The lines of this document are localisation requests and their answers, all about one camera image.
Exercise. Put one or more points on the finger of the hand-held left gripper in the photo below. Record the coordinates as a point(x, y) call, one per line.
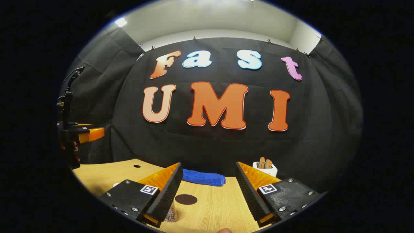
point(84, 124)
point(92, 134)

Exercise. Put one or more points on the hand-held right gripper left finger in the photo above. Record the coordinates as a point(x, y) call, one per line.
point(168, 194)

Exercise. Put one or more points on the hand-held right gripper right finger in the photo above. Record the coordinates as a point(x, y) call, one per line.
point(250, 194)

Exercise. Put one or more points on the dark brown round coaster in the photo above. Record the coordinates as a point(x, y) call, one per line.
point(186, 199)

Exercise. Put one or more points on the silver water bottle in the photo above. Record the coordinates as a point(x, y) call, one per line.
point(171, 213)

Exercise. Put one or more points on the white toaster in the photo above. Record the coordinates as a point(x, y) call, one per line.
point(268, 171)

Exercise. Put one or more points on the toast bread slice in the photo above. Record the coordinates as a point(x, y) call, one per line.
point(268, 163)
point(261, 162)

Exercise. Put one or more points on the blue towel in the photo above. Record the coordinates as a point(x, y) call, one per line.
point(203, 177)

